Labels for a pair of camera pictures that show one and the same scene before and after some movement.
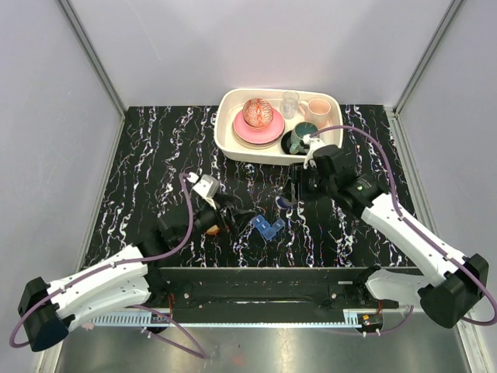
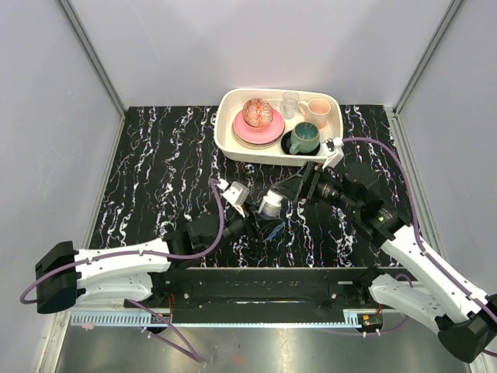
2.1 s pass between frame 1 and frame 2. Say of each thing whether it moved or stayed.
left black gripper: moved
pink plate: stayed
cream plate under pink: stayed
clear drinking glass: stayed
